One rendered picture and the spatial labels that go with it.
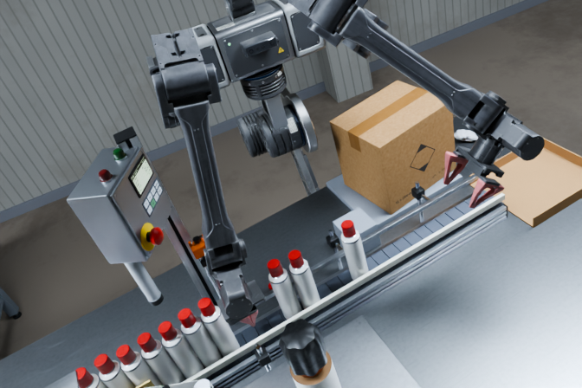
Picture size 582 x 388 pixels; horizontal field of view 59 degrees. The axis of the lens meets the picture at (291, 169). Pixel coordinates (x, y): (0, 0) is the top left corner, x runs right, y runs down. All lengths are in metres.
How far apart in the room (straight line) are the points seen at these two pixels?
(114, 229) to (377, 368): 0.68
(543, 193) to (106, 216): 1.26
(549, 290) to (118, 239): 1.06
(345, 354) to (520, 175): 0.85
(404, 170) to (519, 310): 0.51
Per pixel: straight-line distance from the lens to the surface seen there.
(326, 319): 1.43
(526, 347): 1.39
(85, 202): 1.06
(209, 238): 1.05
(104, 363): 1.30
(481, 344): 1.38
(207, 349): 1.35
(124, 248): 1.12
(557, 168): 1.83
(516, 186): 1.76
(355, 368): 1.31
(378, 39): 1.01
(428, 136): 1.62
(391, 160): 1.54
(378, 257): 1.50
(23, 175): 4.13
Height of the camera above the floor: 1.99
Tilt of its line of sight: 36 degrees down
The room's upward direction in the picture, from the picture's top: 18 degrees counter-clockwise
